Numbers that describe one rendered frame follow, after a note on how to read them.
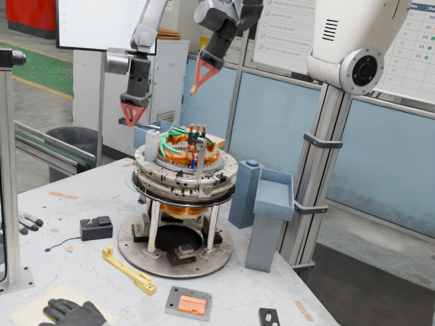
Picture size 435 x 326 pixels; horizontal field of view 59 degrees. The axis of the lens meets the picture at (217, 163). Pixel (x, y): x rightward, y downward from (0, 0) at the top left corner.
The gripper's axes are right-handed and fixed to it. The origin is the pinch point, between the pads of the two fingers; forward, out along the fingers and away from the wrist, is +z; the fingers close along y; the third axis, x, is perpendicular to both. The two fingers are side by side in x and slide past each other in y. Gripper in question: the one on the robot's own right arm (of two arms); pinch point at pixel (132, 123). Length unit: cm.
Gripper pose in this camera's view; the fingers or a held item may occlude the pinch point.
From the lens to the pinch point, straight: 122.6
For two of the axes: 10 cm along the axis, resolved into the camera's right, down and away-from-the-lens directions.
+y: -1.5, 3.5, -9.2
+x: 9.6, 2.6, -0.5
